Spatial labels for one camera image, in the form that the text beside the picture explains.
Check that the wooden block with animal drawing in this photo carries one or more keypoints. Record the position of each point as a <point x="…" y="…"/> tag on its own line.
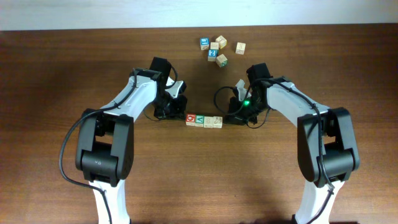
<point x="217" y="122"/>

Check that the wooden block blue top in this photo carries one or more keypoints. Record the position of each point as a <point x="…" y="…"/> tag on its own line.
<point x="204" y="43"/>

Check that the wooden block number 8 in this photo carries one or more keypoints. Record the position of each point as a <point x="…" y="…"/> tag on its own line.
<point x="208" y="122"/>

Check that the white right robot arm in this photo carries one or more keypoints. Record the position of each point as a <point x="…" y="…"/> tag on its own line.
<point x="327" y="151"/>

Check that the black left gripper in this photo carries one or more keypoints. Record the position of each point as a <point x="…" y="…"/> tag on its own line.
<point x="177" y="113"/>

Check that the wooden block blue 2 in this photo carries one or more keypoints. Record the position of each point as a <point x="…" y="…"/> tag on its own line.
<point x="212" y="55"/>

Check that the plain wooden block far right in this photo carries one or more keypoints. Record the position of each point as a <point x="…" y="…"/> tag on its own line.
<point x="240" y="48"/>

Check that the wooden block red Q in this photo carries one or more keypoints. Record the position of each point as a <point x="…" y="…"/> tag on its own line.
<point x="190" y="119"/>

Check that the wooden block dark green side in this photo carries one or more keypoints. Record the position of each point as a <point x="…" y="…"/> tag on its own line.
<point x="214" y="46"/>

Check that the wooden block green V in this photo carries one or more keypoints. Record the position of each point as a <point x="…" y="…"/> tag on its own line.
<point x="199" y="120"/>

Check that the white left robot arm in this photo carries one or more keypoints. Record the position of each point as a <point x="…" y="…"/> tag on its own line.
<point x="105" y="149"/>

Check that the wooden block J green N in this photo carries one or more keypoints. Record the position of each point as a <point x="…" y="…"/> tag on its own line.
<point x="221" y="60"/>

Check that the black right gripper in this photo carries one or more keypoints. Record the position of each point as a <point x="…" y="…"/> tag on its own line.
<point x="239" y="119"/>

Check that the wooden block yellow side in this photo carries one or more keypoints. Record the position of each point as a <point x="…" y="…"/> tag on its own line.
<point x="222" y="42"/>

